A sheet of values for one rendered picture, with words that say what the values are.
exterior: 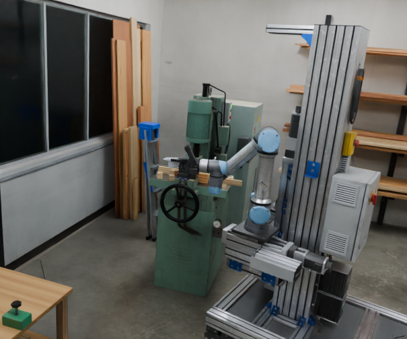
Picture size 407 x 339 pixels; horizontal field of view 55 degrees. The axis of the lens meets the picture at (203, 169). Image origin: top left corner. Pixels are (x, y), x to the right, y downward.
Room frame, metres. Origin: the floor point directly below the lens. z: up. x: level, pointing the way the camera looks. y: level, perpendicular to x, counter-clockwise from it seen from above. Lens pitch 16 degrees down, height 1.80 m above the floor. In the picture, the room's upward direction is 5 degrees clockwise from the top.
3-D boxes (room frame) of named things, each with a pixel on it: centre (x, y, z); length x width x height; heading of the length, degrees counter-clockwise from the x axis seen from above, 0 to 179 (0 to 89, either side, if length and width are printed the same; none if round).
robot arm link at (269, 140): (2.12, -0.34, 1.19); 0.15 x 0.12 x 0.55; 174
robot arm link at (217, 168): (2.15, -0.08, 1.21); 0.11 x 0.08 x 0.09; 84
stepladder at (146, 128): (3.74, 0.50, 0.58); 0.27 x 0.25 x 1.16; 72
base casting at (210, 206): (3.04, 0.04, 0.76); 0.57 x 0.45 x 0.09; 166
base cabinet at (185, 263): (3.04, 0.04, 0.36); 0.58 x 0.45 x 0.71; 166
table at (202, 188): (2.82, 0.09, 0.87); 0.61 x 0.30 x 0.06; 76
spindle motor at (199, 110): (2.92, 0.06, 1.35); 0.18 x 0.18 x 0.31
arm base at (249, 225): (2.25, -0.36, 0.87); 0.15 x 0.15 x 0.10
